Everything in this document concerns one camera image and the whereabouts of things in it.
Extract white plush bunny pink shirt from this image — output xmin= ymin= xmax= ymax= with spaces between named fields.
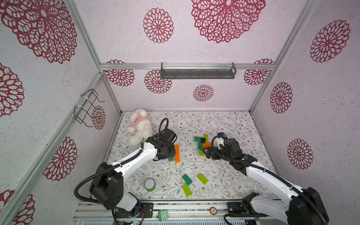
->
xmin=126 ymin=109 xmax=153 ymax=146

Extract black wire basket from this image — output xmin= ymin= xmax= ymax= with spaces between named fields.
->
xmin=73 ymin=89 xmax=105 ymax=128

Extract dark green lego brick top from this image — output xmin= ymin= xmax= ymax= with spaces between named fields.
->
xmin=197 ymin=142 xmax=203 ymax=151

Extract round orange sticker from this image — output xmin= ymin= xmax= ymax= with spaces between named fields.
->
xmin=209 ymin=207 xmax=218 ymax=216

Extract white round clock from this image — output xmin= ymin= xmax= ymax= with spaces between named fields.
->
xmin=253 ymin=182 xmax=272 ymax=197

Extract orange lego brick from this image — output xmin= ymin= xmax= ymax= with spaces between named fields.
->
xmin=174 ymin=145 xmax=180 ymax=157
xmin=174 ymin=154 xmax=180 ymax=163
xmin=202 ymin=142 xmax=212 ymax=149

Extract green connector block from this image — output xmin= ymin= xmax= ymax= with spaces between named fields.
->
xmin=158 ymin=210 xmax=168 ymax=221

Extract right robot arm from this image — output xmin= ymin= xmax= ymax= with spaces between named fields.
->
xmin=203 ymin=132 xmax=330 ymax=225

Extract lime lego brick bottom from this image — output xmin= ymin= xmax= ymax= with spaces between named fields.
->
xmin=182 ymin=184 xmax=192 ymax=197

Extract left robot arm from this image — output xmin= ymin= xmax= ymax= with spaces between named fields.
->
xmin=74 ymin=118 xmax=177 ymax=225

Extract green tape roll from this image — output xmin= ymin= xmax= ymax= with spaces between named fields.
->
xmin=144 ymin=178 xmax=156 ymax=192

